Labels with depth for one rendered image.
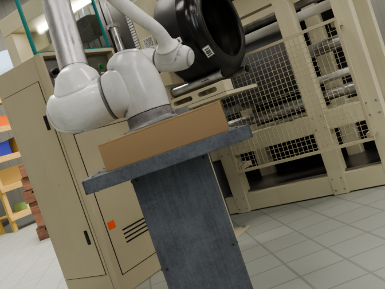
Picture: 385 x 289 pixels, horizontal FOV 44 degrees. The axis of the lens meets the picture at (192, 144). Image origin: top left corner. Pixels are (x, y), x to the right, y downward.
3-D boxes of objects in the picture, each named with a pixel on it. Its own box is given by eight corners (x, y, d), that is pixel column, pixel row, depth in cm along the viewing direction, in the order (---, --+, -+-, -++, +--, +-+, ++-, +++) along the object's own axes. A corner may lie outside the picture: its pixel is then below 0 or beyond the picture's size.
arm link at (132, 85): (167, 102, 150) (142, 37, 151) (114, 123, 153) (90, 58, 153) (175, 105, 167) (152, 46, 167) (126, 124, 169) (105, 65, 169)
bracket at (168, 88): (166, 104, 265) (160, 87, 265) (203, 94, 298) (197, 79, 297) (171, 102, 263) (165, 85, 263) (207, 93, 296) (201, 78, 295)
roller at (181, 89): (176, 96, 270) (172, 97, 267) (173, 88, 270) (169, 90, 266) (227, 75, 251) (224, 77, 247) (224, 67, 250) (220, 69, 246)
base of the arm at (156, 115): (190, 113, 150) (184, 96, 150) (124, 138, 151) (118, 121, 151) (192, 116, 168) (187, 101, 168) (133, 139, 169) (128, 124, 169)
